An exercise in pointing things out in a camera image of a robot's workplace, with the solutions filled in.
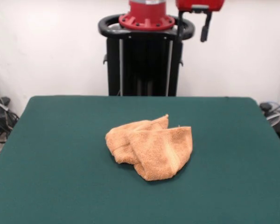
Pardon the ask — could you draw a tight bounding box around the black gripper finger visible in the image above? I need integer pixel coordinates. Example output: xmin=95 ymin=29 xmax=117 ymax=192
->
xmin=176 ymin=10 xmax=187 ymax=45
xmin=200 ymin=11 xmax=212 ymax=43

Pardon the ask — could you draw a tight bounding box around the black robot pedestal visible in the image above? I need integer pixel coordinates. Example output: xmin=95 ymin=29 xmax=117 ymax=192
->
xmin=98 ymin=14 xmax=196 ymax=97

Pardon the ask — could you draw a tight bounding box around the dark green table cloth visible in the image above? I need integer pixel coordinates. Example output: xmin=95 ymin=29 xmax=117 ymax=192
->
xmin=0 ymin=95 xmax=280 ymax=224

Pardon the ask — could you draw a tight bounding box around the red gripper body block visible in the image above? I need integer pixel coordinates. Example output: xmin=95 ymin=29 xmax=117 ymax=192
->
xmin=176 ymin=0 xmax=225 ymax=14

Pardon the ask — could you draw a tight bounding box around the black cable tangle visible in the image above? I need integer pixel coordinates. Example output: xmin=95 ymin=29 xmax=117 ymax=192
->
xmin=0 ymin=74 xmax=21 ymax=164

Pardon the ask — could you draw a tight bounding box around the orange terry towel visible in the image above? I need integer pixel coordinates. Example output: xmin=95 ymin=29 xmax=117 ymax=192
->
xmin=105 ymin=113 xmax=194 ymax=182

